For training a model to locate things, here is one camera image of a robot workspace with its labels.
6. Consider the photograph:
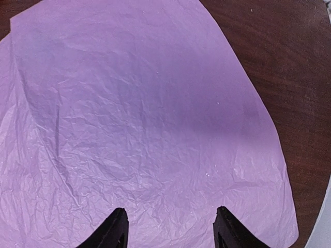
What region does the pink purple wrapping paper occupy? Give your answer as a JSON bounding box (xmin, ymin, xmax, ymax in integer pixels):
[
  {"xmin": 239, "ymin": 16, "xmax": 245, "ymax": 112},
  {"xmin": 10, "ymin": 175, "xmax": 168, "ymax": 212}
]
[{"xmin": 1, "ymin": 1, "xmax": 298, "ymax": 247}]

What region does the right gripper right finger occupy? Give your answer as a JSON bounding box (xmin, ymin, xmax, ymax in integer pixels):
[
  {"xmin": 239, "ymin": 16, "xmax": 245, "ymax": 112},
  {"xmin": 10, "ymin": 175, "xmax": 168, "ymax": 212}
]
[{"xmin": 213, "ymin": 206, "xmax": 269, "ymax": 248}]

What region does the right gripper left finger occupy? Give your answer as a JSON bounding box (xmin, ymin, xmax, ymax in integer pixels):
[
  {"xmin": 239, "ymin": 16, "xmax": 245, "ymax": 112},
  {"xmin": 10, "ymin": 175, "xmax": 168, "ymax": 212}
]
[{"xmin": 77, "ymin": 208, "xmax": 129, "ymax": 248}]

